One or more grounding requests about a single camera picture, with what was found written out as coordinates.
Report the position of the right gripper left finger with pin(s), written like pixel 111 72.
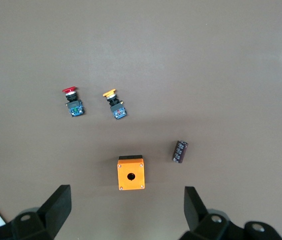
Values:
pixel 56 210

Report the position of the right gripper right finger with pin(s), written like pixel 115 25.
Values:
pixel 193 210

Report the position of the red mushroom push button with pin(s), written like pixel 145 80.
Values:
pixel 74 105

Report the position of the yellow mushroom push button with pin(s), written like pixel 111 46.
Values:
pixel 117 107

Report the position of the dark cylindrical capacitor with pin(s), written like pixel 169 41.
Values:
pixel 180 151

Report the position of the orange button enclosure box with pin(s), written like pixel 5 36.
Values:
pixel 131 172

